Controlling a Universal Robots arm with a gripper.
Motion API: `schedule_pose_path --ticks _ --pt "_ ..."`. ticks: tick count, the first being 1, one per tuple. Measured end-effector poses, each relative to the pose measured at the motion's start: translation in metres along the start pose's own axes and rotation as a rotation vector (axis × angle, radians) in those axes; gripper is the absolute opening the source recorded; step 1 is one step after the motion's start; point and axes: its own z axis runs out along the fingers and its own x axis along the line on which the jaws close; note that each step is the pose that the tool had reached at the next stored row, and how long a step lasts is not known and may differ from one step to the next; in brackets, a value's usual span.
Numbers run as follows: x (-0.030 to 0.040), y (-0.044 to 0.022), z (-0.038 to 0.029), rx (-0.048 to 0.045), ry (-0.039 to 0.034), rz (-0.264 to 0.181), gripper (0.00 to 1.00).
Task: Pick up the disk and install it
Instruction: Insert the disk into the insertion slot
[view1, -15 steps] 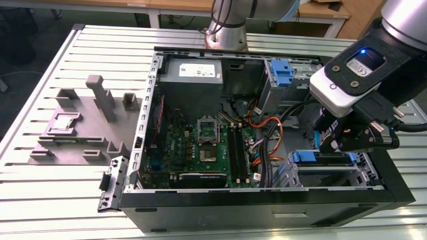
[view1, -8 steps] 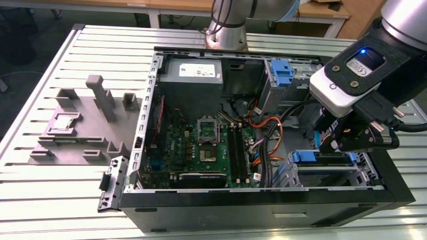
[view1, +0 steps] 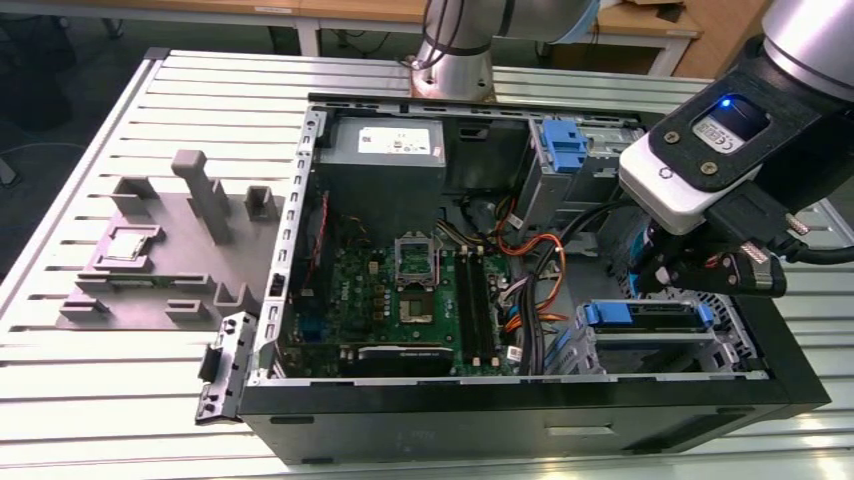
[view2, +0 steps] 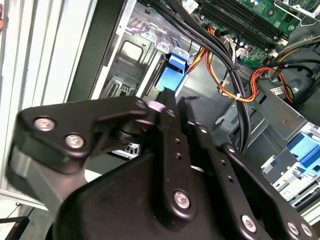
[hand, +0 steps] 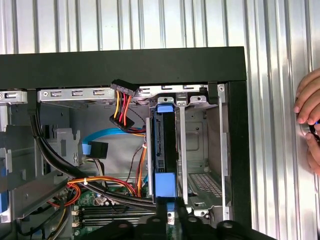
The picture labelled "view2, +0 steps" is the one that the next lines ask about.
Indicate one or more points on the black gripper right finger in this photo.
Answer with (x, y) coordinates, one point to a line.
(250, 195)

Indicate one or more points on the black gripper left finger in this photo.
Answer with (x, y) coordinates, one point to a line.
(75, 120)

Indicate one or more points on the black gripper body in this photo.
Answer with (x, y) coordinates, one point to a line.
(112, 205)

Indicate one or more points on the hard disk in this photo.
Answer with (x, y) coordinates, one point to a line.
(170, 80)

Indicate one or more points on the person bare hand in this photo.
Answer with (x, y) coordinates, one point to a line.
(1, 25)

